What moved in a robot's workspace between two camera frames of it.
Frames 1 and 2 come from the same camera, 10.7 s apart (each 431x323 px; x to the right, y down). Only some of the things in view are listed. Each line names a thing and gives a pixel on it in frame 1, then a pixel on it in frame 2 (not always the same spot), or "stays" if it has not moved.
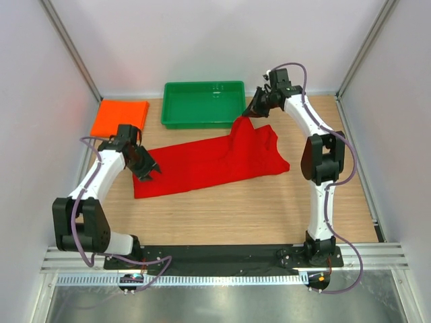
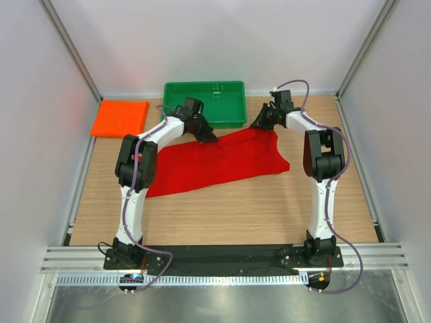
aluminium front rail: [377, 258] stays
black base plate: [257, 260] stays
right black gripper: [254, 110] -> [260, 122]
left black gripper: [143, 173] -> [210, 136]
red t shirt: [252, 151] stays
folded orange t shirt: [112, 113] stays
